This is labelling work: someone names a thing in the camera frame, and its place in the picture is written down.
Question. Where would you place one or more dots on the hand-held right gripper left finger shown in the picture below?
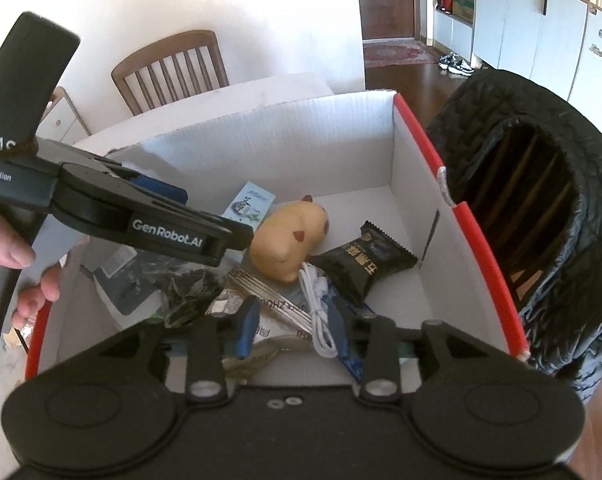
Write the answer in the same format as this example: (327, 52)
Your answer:
(248, 327)

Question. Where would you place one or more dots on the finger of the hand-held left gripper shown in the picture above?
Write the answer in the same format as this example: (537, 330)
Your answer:
(181, 232)
(161, 190)

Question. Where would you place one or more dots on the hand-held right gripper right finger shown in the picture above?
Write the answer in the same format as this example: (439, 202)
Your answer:
(339, 330)

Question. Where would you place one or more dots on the silver foil snack packet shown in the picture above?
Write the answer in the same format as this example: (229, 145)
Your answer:
(276, 310)

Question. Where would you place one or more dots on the clear packet of dark seaweed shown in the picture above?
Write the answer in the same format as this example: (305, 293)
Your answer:
(186, 290)

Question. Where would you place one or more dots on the small blue and white box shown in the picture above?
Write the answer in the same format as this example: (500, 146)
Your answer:
(248, 205)

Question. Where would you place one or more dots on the black snack packet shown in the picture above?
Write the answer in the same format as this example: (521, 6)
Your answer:
(366, 260)

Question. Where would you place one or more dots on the yellow capybara toy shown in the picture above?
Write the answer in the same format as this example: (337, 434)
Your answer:
(291, 230)

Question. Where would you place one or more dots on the red cardboard box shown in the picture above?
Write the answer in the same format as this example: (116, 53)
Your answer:
(331, 150)

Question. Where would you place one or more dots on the person's left hand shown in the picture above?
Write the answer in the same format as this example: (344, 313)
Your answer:
(8, 247)

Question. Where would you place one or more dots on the white packet with black print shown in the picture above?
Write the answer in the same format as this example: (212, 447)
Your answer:
(268, 334)

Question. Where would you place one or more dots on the dark blue patterned packet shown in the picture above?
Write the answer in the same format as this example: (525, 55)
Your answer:
(353, 365)

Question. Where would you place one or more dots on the white sideboard with wooden top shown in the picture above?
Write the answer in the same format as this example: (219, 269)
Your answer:
(63, 115)

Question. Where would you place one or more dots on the wooden chair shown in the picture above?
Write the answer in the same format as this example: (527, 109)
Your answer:
(166, 52)
(518, 195)

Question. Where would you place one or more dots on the black quilted jacket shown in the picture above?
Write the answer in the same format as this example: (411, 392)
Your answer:
(571, 320)

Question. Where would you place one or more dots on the red patterned rug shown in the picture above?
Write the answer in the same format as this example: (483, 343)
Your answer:
(396, 52)

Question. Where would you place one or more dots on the black and white sneaker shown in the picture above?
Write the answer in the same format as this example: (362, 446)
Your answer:
(463, 67)
(448, 61)

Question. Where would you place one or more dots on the brown wooden door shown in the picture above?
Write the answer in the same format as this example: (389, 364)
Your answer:
(383, 0)

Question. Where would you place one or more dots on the tall white cabinet unit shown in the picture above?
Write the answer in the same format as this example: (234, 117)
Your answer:
(526, 20)

